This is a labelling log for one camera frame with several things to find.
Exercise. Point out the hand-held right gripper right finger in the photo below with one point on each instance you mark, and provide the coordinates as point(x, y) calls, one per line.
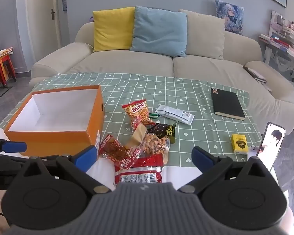
point(201, 158)

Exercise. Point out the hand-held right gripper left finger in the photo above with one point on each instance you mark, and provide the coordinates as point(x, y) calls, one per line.
point(85, 158)

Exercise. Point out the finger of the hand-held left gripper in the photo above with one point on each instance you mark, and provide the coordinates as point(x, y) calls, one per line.
point(14, 147)
point(7, 162)

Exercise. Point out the red spicy strip packet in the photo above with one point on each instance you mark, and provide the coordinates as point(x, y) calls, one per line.
point(115, 150)

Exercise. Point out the orange cardboard box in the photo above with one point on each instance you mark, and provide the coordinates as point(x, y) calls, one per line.
point(51, 140)

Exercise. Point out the black gold snack packet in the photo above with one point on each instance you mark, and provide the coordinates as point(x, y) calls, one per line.
point(165, 129)

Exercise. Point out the clear peanut snack packet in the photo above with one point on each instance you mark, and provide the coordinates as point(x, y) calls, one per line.
point(155, 143)

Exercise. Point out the silver foil packet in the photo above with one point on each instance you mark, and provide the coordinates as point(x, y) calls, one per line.
point(174, 113)

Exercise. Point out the red glitter snack packet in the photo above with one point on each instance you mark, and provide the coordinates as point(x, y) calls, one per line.
point(137, 170)

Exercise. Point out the beige wedge snack packet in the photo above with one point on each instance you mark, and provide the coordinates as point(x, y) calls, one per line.
point(139, 134)

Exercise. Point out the green candy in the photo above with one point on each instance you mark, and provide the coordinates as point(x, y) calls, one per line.
point(153, 115)

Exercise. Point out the red orange stick snack packet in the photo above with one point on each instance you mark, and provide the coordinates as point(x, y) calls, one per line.
point(138, 111)

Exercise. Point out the green checked tablecloth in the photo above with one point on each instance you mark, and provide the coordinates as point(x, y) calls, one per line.
point(186, 132)

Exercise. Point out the small yellow box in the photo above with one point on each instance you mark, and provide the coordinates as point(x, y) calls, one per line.
point(239, 143)

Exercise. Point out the black notebook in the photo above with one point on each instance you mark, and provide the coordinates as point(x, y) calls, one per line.
point(226, 102)

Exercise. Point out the smartphone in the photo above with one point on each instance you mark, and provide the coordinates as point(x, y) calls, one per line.
point(272, 142)

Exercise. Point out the red plastic stool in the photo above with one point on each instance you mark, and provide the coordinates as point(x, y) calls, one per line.
point(6, 58)

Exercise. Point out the dark cover book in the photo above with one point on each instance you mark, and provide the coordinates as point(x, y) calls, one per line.
point(256, 74)

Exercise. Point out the beige sofa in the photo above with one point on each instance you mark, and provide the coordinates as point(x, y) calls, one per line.
point(137, 61)

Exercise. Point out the beige cushion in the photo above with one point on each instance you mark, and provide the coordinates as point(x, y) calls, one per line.
point(205, 36)

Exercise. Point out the white door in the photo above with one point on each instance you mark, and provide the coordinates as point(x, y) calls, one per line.
point(45, 29)

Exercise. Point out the yellow cushion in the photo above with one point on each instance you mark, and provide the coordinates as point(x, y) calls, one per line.
point(112, 29)

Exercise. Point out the light blue cushion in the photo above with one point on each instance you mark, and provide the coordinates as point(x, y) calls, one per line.
point(159, 31)

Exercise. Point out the stack of books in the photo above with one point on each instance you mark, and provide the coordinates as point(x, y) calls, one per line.
point(274, 41)

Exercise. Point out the blue printed cushion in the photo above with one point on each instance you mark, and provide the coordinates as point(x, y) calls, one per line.
point(229, 14)

